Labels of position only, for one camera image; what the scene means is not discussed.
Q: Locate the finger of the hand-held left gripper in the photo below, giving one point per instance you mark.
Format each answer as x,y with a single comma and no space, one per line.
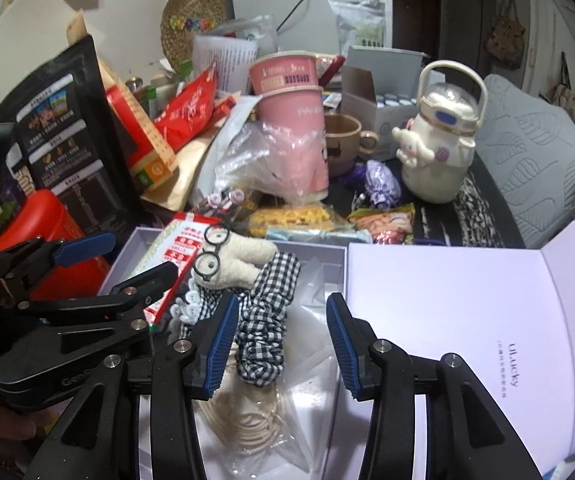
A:
132,295
87,249

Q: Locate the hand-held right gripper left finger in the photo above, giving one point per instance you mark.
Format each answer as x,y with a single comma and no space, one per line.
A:
220,335

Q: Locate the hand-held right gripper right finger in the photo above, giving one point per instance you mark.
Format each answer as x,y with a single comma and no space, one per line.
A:
340,345

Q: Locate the cream plush doll checkered cloth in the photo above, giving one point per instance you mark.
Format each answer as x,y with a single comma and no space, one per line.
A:
267,310

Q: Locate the red and white packet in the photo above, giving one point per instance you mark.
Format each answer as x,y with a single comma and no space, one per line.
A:
177,255

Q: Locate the white gift box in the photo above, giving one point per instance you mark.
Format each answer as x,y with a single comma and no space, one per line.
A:
442,300

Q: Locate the person's left hand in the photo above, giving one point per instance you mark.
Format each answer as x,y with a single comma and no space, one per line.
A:
2,430

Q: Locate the red canister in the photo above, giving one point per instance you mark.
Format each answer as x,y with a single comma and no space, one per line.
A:
42,220

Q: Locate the black printed pouch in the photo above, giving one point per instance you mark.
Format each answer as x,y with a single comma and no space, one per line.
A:
67,135

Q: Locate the red and gold box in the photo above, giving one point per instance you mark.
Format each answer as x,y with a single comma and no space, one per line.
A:
137,130

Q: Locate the orange snack packet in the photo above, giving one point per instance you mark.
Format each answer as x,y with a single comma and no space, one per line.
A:
382,220

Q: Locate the yellow snack packet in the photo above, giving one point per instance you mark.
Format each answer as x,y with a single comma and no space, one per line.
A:
292,220

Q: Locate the purple foil wrapper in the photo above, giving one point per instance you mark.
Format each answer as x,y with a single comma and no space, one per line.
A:
382,182

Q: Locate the red snack bag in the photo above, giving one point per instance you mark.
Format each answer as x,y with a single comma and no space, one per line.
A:
187,110

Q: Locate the crumpled clear plastic bag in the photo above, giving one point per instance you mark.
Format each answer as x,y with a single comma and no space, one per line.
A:
252,165

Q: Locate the brown mug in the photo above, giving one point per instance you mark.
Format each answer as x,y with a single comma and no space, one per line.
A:
340,140

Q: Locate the cream character water bottle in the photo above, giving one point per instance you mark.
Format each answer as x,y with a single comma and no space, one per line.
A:
437,160

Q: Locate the tall pink paper cup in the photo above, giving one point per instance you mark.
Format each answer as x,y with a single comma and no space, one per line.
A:
297,135

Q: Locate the white foam board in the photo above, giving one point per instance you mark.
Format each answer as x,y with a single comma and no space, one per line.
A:
37,25

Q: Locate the printed paper sheet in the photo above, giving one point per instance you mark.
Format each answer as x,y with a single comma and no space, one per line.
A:
225,60

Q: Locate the grey box of small bottles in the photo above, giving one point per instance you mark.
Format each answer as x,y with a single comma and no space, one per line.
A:
367,95

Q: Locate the pink printed paper cup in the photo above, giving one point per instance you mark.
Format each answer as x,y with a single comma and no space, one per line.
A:
282,72

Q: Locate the grey quilted chair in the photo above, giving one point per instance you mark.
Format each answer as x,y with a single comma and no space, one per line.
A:
532,150

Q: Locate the green and white pouch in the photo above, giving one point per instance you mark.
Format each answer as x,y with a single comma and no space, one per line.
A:
357,25

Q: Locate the beige tote bag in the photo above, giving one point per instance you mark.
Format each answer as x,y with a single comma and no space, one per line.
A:
565,85

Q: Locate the brown tote bag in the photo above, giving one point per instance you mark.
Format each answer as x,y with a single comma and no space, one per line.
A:
505,30

